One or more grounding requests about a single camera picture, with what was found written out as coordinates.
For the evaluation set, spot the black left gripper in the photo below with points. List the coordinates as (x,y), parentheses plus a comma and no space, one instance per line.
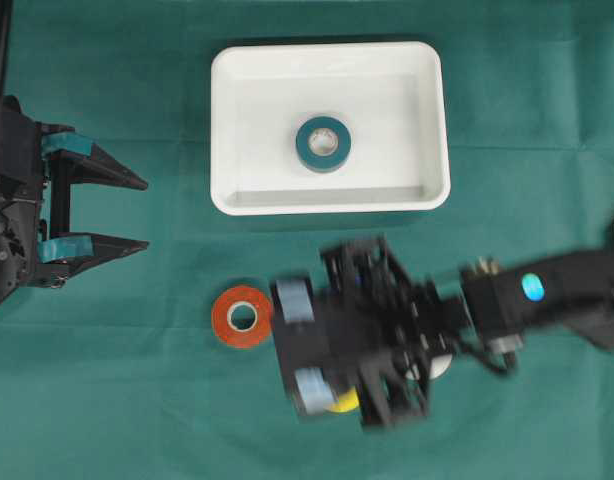
(48,158)

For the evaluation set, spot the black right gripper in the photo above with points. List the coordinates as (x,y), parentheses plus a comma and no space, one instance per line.
(392,329)

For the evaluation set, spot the green tape roll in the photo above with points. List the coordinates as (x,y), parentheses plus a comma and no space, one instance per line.
(323,144)

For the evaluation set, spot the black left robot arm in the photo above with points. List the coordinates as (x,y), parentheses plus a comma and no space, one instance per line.
(11,119)

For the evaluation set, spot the white tape roll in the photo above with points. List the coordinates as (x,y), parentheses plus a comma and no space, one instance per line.
(439,365)

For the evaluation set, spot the yellow tape roll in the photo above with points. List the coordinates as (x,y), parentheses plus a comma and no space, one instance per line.
(345,402)

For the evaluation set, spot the red tape roll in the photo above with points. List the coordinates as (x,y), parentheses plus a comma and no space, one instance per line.
(224,307)

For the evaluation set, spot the white plastic case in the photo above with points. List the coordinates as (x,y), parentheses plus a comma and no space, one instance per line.
(389,96)

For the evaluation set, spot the green table cloth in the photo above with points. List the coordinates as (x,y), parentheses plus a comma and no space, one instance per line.
(118,374)

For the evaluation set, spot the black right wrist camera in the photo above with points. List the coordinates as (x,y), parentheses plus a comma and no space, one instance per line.
(302,345)

